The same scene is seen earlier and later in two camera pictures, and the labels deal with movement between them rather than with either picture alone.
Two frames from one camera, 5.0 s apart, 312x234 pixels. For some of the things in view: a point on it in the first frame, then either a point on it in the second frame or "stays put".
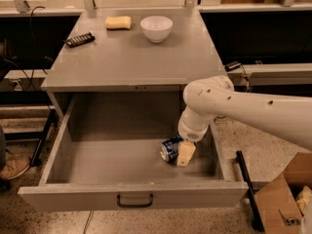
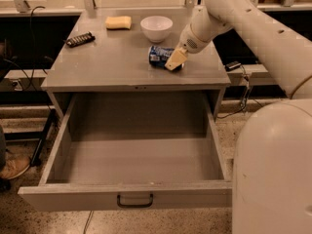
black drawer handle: (135, 206) stays put
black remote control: (80, 40) stays put
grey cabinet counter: (133, 51) stays put
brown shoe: (14, 166) stays put
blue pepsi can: (169, 149) -> (158, 56)
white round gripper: (191, 133) -> (190, 43)
